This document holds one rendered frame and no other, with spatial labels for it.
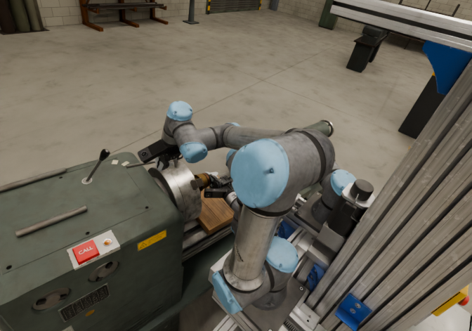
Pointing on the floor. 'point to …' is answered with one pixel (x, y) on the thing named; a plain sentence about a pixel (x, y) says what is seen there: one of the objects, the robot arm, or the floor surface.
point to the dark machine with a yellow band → (422, 109)
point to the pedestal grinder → (192, 1)
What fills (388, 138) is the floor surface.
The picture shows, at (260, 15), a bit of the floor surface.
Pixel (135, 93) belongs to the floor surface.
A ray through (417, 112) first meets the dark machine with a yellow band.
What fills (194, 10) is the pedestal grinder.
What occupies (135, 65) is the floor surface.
